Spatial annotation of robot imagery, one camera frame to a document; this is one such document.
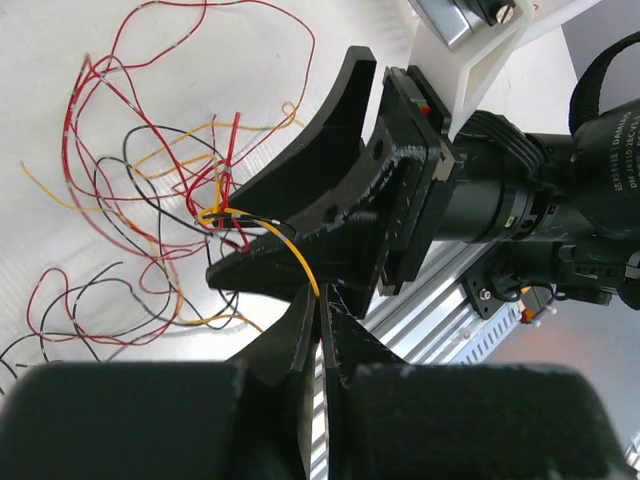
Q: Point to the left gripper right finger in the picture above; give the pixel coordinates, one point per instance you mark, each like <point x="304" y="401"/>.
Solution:
<point x="390" y="419"/>

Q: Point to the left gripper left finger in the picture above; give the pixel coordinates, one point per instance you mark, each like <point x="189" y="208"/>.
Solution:
<point x="248" y="417"/>

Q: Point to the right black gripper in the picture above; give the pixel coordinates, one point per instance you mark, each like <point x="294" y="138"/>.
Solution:
<point x="353" y="218"/>

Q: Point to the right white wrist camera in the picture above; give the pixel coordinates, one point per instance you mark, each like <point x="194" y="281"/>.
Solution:
<point x="461" y="46"/>

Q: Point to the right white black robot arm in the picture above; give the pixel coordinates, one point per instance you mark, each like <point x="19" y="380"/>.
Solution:
<point x="560" y="209"/>

